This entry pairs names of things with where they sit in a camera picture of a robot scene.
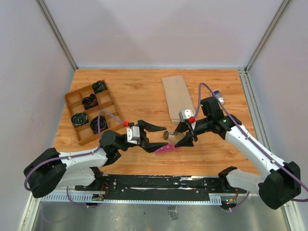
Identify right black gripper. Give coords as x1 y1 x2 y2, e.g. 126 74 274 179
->
171 116 212 146

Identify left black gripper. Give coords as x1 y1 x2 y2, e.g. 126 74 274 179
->
116 120 169 153

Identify clear bottle yellow capsules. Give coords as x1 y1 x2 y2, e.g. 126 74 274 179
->
163 130 185 143

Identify pink weekly pill organizer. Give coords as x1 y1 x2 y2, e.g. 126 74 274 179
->
154 143 180 155

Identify white capped pill bottle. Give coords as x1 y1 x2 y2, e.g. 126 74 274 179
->
211 90 225 105

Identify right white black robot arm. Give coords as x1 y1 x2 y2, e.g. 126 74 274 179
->
176 97 301 209

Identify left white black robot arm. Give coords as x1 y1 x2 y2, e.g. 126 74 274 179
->
24 120 166 198

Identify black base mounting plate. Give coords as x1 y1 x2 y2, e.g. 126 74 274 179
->
74 174 246 194

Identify wooden compartment tray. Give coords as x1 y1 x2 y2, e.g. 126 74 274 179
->
64 80 124 146

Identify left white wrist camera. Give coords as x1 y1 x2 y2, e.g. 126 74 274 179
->
123 121 141 145

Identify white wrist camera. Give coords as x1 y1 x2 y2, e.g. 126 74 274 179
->
123 121 141 145
179 109 195 124

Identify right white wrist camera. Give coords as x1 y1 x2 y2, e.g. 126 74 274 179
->
179 109 195 124

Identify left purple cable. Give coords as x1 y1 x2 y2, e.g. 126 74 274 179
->
25 110 126 209

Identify purple cable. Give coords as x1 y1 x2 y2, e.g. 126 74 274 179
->
25 110 126 209
193 82 308 212

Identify black coiled cable bottom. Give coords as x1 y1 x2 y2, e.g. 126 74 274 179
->
90 115 108 133

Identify black coiled cable middle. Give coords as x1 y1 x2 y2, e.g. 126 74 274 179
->
81 93 99 109

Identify black coiled cable top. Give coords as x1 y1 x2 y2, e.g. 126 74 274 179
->
92 81 108 94

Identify black green coiled cable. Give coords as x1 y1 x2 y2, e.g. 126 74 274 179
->
71 112 88 128

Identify grey slotted cable duct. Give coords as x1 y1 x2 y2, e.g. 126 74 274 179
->
40 190 222 205

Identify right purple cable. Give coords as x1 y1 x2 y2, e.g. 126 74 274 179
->
193 82 308 212

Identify left aluminium frame post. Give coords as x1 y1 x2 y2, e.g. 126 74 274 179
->
35 0 78 71

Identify aluminium frame post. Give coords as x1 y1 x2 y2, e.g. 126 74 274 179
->
245 0 293 73
35 0 78 71

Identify right aluminium frame post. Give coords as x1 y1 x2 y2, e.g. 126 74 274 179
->
245 0 293 73

